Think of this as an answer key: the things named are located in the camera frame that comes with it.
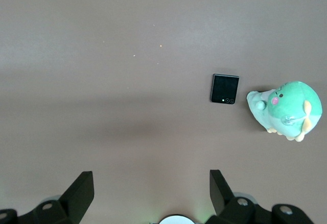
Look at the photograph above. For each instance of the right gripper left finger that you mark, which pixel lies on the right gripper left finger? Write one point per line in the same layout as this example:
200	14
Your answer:
66	203

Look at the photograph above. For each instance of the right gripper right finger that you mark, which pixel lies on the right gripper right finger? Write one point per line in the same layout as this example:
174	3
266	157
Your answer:
230	206

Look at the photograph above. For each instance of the black flip phone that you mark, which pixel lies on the black flip phone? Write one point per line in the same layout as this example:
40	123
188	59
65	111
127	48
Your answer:
224	87

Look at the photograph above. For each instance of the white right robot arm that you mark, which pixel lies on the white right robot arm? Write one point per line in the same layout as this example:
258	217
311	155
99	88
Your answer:
177	220

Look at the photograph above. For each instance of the green dinosaur plush toy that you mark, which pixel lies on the green dinosaur plush toy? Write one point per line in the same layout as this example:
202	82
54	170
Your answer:
291	104

